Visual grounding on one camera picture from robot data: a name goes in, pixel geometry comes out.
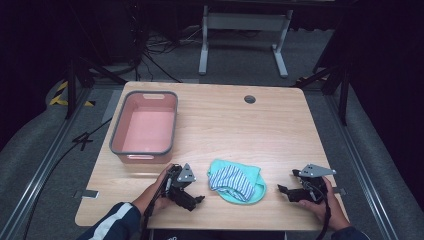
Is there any grey metal floor rail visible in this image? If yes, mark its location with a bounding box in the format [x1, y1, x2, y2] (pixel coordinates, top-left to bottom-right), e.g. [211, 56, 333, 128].
[0, 85, 93, 240]
[323, 93, 399, 240]

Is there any yellow and black floor tape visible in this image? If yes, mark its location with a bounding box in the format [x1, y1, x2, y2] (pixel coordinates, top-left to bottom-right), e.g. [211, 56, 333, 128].
[49, 80, 97, 108]

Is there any black metal stand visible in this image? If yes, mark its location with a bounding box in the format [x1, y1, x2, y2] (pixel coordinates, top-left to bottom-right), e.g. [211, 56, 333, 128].
[292, 61, 353, 127]
[63, 54, 128, 120]

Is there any tangle of black cables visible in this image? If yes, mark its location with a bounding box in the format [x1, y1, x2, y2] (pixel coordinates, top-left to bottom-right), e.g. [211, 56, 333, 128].
[131, 19, 203, 84]

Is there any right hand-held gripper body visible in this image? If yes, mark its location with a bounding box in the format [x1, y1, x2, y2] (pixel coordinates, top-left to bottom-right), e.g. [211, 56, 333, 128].
[294, 163, 337, 205]

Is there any long black floor cable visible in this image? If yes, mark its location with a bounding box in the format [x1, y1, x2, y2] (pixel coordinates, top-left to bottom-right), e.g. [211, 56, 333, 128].
[21, 117, 114, 240]

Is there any teal and striped cloth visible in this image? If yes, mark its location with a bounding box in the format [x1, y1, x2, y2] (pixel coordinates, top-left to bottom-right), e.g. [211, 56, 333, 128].
[206, 158, 268, 206]

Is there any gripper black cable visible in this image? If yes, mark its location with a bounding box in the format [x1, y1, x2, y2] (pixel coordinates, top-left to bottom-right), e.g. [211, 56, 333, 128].
[306, 185, 333, 240]
[140, 179, 168, 240]

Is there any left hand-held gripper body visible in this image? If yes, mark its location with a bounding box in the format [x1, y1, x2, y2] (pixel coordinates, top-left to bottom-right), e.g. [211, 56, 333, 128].
[165, 162, 198, 205]

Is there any black tape cross mark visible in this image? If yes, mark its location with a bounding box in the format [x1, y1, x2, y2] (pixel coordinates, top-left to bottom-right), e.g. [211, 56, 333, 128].
[71, 131, 95, 152]

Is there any white metal table frame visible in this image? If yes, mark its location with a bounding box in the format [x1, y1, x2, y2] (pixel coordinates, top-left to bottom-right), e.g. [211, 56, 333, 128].
[198, 4, 295, 80]

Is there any person's left hand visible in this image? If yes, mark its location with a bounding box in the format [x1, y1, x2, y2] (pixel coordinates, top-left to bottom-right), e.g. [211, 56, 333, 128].
[142, 162, 175, 215]

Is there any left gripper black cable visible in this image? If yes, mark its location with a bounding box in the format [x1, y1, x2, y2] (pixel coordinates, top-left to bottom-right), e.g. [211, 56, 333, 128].
[140, 179, 168, 240]

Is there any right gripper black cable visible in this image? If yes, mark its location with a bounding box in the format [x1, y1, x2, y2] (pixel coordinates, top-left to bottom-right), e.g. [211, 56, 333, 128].
[306, 185, 333, 240]

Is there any pink basket with grey rim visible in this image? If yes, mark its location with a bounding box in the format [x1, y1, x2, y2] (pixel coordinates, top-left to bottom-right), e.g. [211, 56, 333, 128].
[109, 90, 179, 165]

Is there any person's right hand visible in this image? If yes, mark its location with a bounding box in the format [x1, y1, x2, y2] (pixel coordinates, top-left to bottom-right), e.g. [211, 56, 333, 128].
[297, 175, 351, 232]

